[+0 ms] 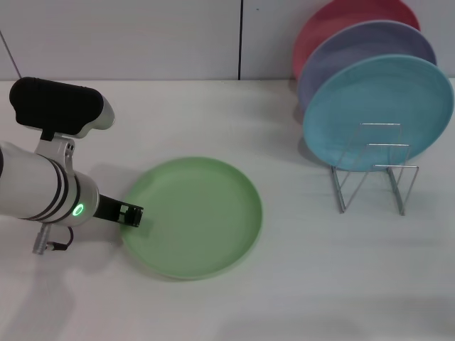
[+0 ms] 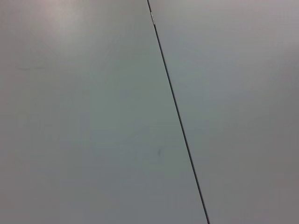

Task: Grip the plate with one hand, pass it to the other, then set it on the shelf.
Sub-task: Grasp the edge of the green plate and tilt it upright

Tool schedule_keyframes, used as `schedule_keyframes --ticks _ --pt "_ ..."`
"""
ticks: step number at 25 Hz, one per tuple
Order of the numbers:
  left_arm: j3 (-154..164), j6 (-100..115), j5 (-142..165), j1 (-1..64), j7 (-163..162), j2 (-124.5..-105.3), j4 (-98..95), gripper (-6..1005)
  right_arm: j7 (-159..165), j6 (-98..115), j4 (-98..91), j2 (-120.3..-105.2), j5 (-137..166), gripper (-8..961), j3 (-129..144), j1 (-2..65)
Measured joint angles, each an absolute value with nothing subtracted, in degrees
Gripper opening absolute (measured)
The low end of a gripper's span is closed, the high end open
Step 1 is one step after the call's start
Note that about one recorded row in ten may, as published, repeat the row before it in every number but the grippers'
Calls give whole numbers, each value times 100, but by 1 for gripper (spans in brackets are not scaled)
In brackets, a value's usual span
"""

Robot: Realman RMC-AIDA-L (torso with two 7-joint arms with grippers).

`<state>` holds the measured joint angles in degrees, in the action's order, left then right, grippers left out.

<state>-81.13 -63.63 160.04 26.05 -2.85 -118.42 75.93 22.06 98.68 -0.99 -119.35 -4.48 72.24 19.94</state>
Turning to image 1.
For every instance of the teal plate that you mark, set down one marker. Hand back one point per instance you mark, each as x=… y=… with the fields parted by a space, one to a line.
x=377 y=99

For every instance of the red plate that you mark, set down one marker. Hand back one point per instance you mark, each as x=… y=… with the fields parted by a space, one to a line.
x=334 y=21

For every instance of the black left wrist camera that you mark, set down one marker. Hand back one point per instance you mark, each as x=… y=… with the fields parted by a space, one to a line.
x=53 y=106

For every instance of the green plate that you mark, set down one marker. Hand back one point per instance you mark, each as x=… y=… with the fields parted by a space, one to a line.
x=202 y=216

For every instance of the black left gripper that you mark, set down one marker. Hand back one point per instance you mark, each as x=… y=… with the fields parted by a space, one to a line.
x=108 y=207

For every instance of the purple plate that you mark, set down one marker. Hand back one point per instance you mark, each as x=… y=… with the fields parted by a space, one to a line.
x=366 y=42

